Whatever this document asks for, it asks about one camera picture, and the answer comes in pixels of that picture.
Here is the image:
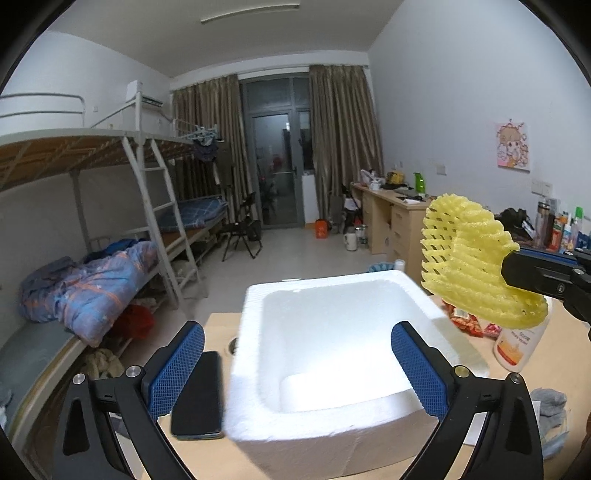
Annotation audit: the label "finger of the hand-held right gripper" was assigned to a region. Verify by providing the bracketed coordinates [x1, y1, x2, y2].
[502, 253, 591, 319]
[517, 247, 591, 273]

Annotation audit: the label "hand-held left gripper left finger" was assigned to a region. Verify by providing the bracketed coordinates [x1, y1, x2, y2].
[52, 320, 206, 480]

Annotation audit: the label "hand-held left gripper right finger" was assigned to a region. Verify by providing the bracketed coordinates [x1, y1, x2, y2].
[390, 321, 546, 480]

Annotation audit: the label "yellow foam fruit net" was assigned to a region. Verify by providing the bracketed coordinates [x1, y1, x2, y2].
[420, 194, 549, 329]

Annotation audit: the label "white foam box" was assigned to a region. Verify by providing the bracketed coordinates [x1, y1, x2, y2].
[223, 270, 490, 480]

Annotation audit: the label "group of toiletry bottles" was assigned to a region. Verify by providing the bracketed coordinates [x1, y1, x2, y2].
[534, 198, 591, 254]

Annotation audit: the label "black smartphone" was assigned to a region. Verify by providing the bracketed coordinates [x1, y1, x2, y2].
[170, 351, 225, 440]

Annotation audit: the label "black bag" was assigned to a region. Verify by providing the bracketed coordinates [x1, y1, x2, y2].
[500, 208, 537, 232]

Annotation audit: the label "red cloth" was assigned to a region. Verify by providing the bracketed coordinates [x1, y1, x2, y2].
[112, 304, 156, 343]

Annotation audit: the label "white lotion pump bottle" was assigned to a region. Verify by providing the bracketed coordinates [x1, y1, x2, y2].
[492, 309, 551, 374]

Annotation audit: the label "beige clothes pile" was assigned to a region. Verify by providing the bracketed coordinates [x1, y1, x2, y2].
[84, 347, 126, 380]

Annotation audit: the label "grey sock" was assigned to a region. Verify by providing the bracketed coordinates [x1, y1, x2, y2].
[529, 388, 568, 437]

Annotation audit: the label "wooden desk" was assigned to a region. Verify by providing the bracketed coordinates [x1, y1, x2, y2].
[350, 181, 446, 266]

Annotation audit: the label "black folding chair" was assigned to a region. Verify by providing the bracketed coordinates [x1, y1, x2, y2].
[221, 191, 265, 262]

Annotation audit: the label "blue bed mattress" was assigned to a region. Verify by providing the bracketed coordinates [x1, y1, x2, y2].
[177, 196, 230, 233]

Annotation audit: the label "white metal bunk bed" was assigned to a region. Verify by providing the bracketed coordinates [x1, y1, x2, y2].
[0, 92, 232, 444]

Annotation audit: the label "white plastic bag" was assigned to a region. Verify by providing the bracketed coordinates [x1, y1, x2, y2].
[361, 169, 387, 191]

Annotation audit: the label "hanging dark clothes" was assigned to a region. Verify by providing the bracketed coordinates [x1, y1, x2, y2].
[191, 129, 221, 163]

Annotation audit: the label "brown curtain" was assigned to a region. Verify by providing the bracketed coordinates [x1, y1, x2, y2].
[171, 74, 246, 224]
[308, 65, 385, 223]

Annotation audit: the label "glass balcony door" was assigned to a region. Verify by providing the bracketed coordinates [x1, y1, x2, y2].
[240, 75, 315, 228]

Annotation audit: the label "ceiling tube light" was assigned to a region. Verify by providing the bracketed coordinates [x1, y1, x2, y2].
[201, 4, 301, 25]

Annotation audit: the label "cartoon wall poster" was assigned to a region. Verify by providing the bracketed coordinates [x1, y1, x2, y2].
[496, 119, 531, 172]

